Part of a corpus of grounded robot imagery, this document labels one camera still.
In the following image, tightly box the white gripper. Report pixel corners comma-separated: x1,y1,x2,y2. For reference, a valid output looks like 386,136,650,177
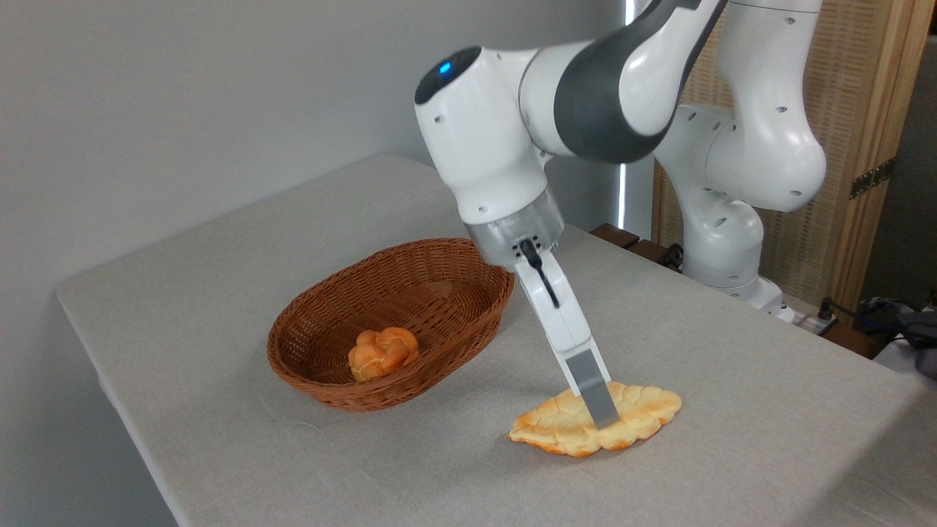
515,249,620,430

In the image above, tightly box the leaf-shaped pale bread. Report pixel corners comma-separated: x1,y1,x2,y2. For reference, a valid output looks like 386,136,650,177
507,381,683,458

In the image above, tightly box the brown wicker oval basket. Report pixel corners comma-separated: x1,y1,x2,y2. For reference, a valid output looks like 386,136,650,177
266,237,515,413

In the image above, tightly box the small round orange bread roll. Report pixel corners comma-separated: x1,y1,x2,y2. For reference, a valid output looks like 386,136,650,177
348,326,421,383

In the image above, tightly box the grey tablecloth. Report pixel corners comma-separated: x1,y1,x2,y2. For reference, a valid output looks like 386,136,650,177
55,152,937,527

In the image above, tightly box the brown wooden block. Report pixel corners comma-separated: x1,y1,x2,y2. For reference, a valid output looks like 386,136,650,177
590,223,641,250
628,239,671,266

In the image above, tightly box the white power strip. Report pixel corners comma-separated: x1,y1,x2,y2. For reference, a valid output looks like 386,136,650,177
793,311,840,338

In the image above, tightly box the dark grey device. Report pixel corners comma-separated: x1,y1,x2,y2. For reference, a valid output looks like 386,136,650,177
853,293,937,381

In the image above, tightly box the metal screen hinge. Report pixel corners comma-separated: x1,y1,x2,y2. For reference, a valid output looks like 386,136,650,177
849,157,895,201

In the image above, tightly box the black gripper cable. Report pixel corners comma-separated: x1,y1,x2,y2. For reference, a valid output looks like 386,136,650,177
520,239,561,309

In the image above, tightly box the black power plug with cable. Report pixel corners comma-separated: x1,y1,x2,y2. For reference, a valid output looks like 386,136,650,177
818,298,908,339

